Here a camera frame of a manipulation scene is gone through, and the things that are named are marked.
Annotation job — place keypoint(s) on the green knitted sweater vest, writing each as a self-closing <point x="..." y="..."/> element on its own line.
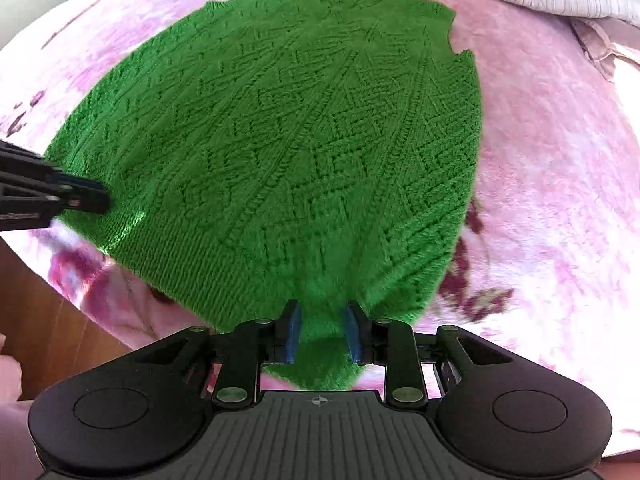
<point x="280" y="150"/>

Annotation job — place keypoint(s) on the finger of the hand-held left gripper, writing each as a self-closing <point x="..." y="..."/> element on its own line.
<point x="85" y="199"/>
<point x="30" y="159"/>

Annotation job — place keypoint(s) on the person's pink trouser leg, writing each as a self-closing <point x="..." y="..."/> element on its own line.
<point x="12" y="410"/>

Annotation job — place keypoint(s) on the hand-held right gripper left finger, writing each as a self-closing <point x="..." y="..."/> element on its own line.
<point x="294" y="334"/>

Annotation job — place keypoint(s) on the pink floral fleece blanket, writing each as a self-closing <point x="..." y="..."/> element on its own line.
<point x="545" y="210"/>

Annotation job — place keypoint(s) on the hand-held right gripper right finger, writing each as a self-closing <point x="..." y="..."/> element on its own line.
<point x="351" y="336"/>

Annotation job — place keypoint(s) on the pale pink quilt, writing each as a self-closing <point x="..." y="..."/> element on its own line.
<point x="607" y="45"/>

